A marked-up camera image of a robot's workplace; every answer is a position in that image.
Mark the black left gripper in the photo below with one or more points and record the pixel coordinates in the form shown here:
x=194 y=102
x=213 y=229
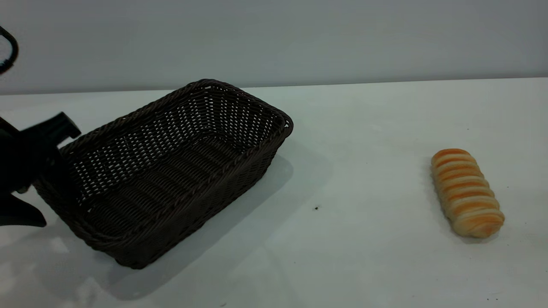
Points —
x=21 y=162

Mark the dark brown wicker basket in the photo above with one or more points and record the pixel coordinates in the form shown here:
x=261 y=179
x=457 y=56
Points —
x=171 y=171

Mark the striped golden bread roll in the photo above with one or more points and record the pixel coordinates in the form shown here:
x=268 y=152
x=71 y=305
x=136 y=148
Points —
x=466 y=192

